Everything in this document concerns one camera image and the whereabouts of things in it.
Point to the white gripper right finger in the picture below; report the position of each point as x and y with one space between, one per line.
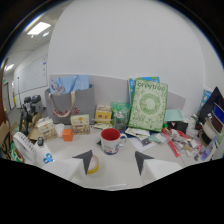
154 167

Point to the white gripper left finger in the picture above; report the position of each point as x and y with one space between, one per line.
75 165

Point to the grey tote bag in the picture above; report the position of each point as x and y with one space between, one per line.
71 105

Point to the green Only Tree paper bag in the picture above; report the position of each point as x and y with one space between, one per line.
148 105

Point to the light blue printed bag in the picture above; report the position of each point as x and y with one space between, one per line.
68 83

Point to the yellow tape roll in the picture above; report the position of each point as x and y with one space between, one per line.
94 164

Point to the small orange box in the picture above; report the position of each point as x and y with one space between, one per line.
67 134

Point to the white bottle blue logo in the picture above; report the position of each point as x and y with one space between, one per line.
44 153

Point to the small white plastic cup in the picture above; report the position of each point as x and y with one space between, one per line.
59 129

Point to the beige house-print box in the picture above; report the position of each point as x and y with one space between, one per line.
80 124

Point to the white mug red inside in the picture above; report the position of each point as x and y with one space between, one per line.
111 140

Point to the tilted beige printed box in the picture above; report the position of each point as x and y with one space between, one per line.
46 129

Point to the white desk fan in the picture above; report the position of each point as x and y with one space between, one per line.
23 147

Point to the mint green tray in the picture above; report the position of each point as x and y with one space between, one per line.
174 115

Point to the brown cardboard box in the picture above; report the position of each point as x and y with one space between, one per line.
32 128

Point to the yellow printed box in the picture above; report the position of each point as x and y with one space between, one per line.
103 114

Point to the green clear snack packet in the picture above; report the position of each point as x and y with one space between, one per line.
120 115

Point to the blue green flat box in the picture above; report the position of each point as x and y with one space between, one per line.
142 83

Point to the grey desk partition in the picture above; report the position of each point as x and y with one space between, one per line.
113 89

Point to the whiteboard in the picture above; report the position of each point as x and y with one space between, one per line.
31 74

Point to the ceiling light panel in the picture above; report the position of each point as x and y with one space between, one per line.
38 28

